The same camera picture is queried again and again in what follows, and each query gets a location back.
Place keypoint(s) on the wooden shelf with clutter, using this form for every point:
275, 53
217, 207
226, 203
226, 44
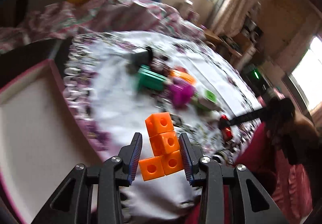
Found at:
240, 49

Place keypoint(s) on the pink striped bedsheet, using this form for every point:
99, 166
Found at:
62, 20

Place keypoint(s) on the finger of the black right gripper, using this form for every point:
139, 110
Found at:
259, 113

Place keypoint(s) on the yellow orange plastic toy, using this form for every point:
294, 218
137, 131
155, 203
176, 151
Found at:
183, 75

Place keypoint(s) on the pink white cardboard box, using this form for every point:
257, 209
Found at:
40, 140

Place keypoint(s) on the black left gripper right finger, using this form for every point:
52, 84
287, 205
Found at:
248, 201

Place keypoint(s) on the orange cube block piece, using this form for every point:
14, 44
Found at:
164, 142

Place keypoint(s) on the black leather surface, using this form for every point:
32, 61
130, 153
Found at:
18, 60

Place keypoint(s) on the white green plug-in device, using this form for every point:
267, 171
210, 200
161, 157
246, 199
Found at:
206, 100

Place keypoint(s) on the magenta plastic spool toy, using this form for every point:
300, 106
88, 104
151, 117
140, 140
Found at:
181, 92

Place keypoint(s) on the green plastic spool toy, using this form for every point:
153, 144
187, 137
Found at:
146, 78

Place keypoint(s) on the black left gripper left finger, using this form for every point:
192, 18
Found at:
71, 201

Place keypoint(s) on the white floral embroidered tablecloth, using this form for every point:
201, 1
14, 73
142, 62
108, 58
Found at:
103, 94

